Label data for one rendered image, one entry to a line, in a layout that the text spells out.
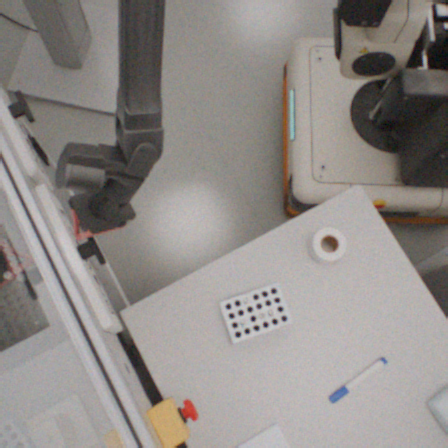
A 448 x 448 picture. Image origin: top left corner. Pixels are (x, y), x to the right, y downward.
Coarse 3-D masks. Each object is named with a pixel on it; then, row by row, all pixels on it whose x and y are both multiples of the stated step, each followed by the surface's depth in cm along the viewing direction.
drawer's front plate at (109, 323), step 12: (36, 192) 90; (48, 192) 92; (48, 204) 90; (60, 204) 100; (48, 216) 89; (60, 216) 91; (60, 228) 89; (72, 228) 99; (60, 240) 88; (72, 240) 90; (72, 252) 88; (72, 264) 87; (84, 264) 89; (84, 276) 87; (84, 288) 86; (96, 288) 89; (96, 300) 86; (96, 312) 85; (108, 312) 88; (108, 324) 85
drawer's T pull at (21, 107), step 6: (18, 90) 97; (18, 96) 97; (18, 102) 97; (24, 102) 97; (12, 108) 96; (18, 108) 96; (24, 108) 96; (12, 114) 96; (18, 114) 96; (24, 114) 97; (30, 114) 96; (30, 120) 96
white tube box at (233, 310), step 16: (272, 288) 101; (224, 304) 100; (240, 304) 100; (256, 304) 101; (272, 304) 100; (224, 320) 101; (240, 320) 99; (256, 320) 99; (272, 320) 102; (288, 320) 99; (240, 336) 100
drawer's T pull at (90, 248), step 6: (90, 240) 90; (78, 246) 90; (84, 246) 90; (90, 246) 90; (96, 246) 90; (78, 252) 90; (84, 252) 90; (90, 252) 90; (96, 252) 90; (84, 258) 89; (102, 258) 89; (102, 264) 90
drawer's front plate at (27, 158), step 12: (0, 96) 95; (0, 108) 94; (12, 120) 94; (12, 132) 93; (24, 144) 93; (24, 156) 92; (36, 156) 102; (36, 168) 93; (36, 180) 95; (48, 180) 101
